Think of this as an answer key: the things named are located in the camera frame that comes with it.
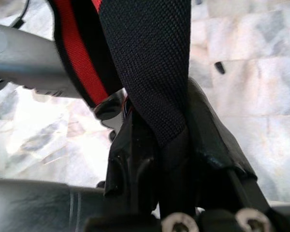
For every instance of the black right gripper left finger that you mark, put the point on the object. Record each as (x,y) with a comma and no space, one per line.
(130,169)

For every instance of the black red-trimmed garment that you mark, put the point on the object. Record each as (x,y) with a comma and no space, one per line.
(147,60)

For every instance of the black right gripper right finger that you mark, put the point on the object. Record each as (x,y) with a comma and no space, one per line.
(215,157)

